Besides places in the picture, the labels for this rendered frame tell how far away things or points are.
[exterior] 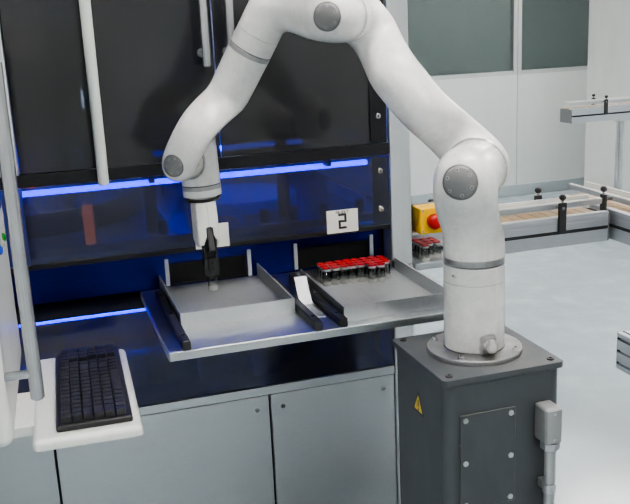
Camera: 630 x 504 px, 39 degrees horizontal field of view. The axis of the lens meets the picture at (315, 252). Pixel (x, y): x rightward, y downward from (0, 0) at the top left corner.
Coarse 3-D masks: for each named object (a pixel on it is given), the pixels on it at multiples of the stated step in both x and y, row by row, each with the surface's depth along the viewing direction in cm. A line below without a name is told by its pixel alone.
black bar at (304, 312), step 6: (300, 306) 202; (300, 312) 201; (306, 312) 198; (312, 312) 197; (306, 318) 197; (312, 318) 193; (318, 318) 193; (312, 324) 193; (318, 324) 191; (318, 330) 191
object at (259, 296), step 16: (160, 288) 226; (176, 288) 227; (192, 288) 226; (224, 288) 225; (240, 288) 224; (256, 288) 224; (272, 288) 221; (176, 304) 203; (192, 304) 213; (208, 304) 213; (224, 304) 212; (240, 304) 211; (256, 304) 201; (272, 304) 202; (288, 304) 203; (192, 320) 197; (208, 320) 198; (224, 320) 199; (240, 320) 200
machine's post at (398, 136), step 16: (384, 0) 222; (400, 0) 222; (400, 16) 223; (400, 32) 224; (400, 128) 230; (400, 144) 231; (400, 160) 232; (400, 176) 233; (400, 192) 234; (400, 208) 235; (400, 224) 236; (384, 240) 241; (400, 240) 237; (384, 256) 243; (400, 256) 238; (400, 336) 243; (400, 496) 255
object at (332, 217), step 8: (352, 208) 231; (328, 216) 229; (336, 216) 230; (352, 216) 231; (328, 224) 230; (336, 224) 230; (344, 224) 231; (352, 224) 232; (328, 232) 230; (336, 232) 231
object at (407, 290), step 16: (304, 272) 224; (400, 272) 231; (416, 272) 221; (320, 288) 211; (336, 288) 221; (352, 288) 220; (368, 288) 219; (384, 288) 219; (400, 288) 218; (416, 288) 217; (432, 288) 212; (336, 304) 200; (352, 304) 208; (368, 304) 197; (384, 304) 198; (400, 304) 199; (416, 304) 200; (432, 304) 202; (352, 320) 197
